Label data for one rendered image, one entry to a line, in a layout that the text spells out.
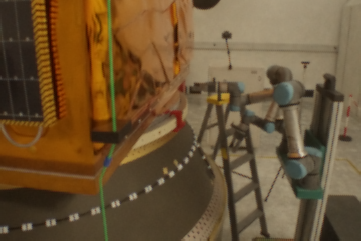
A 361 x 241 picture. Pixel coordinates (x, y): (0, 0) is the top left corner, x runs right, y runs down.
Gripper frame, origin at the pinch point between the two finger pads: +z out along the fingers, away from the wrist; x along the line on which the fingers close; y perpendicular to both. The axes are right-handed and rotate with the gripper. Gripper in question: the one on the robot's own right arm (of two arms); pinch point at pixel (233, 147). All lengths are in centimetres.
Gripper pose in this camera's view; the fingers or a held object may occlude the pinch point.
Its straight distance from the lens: 224.4
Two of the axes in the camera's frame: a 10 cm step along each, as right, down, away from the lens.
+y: 9.2, 3.9, 0.6
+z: -4.0, 9.1, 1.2
